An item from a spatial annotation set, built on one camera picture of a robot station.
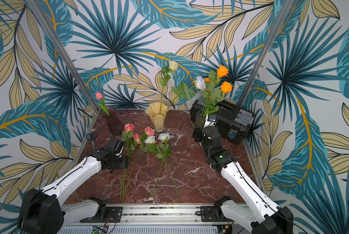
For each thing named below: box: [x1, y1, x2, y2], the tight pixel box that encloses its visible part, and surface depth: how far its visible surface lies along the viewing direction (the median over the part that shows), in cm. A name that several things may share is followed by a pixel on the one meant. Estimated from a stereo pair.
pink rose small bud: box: [144, 126, 155, 137], surface depth 104 cm
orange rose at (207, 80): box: [202, 77, 212, 118], surface depth 88 cm
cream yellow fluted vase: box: [144, 102, 170, 133], surface depth 97 cm
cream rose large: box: [159, 59, 179, 116], surface depth 92 cm
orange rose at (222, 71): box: [216, 64, 229, 78], surface depth 80 cm
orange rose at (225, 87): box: [205, 81, 233, 117], surface depth 83 cm
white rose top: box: [171, 76, 207, 101], surface depth 80 cm
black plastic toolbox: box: [189, 98, 256, 145], surface depth 94 cm
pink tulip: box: [95, 91, 110, 116], surface depth 91 cm
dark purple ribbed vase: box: [100, 106, 125, 136], surface depth 97 cm
